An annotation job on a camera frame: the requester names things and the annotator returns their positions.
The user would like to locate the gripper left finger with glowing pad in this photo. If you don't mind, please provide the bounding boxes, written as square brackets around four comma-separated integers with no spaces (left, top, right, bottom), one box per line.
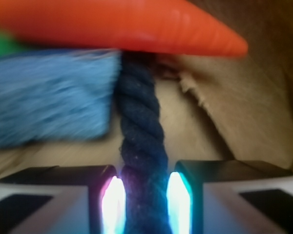
[0,165,126,234]

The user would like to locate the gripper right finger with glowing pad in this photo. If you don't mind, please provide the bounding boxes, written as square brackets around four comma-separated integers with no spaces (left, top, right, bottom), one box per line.
[167,160,293,234]

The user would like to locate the dark blue twisted rope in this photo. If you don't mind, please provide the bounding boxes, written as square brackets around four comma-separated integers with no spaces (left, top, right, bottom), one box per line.
[114,50,173,234]

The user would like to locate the brown paper bag tray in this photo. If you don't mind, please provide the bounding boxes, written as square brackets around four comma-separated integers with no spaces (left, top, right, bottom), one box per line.
[0,0,293,182]

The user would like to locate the blue sponge block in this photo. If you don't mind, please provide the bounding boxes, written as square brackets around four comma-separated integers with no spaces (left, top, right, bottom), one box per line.
[0,49,122,149]

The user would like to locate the green carrot stem pieces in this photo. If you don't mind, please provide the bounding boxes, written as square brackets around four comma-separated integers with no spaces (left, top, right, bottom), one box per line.
[0,32,29,56]

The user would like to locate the orange plastic toy carrot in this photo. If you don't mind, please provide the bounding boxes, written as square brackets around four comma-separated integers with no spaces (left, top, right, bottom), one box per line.
[0,0,248,57]

